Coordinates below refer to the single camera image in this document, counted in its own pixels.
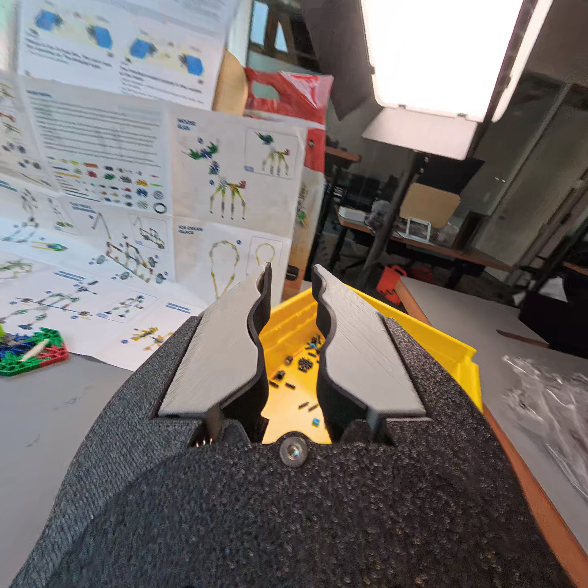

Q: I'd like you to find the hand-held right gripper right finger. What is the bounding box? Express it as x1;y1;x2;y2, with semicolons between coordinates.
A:
311;265;428;440

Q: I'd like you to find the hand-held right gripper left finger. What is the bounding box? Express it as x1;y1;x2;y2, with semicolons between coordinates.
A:
158;264;273;440

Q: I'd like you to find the colourful toy rod model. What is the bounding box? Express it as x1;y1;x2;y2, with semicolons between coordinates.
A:
0;326;70;377

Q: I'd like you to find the white printed task sheet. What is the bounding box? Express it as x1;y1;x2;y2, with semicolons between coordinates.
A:
17;0;253;111

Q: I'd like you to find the pile of toy building pieces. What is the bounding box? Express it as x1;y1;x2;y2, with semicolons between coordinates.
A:
271;336;327;428

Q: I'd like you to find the yellow plastic bin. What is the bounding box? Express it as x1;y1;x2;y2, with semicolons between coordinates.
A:
258;283;483;446

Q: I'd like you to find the wooden background table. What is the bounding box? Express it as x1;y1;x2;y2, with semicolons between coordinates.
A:
336;207;515;276

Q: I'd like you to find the black light stand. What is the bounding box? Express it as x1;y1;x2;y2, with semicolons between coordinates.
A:
354;152;432;290

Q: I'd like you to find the clear plastic bag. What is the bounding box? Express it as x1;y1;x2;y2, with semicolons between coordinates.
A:
504;354;588;501

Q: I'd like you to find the black case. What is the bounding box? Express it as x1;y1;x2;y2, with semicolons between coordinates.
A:
519;285;588;359

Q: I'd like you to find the white folded instruction booklet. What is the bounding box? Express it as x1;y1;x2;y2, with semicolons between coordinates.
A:
0;69;327;373

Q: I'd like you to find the studio light panel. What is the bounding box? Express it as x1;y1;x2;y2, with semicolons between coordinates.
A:
360;0;556;161

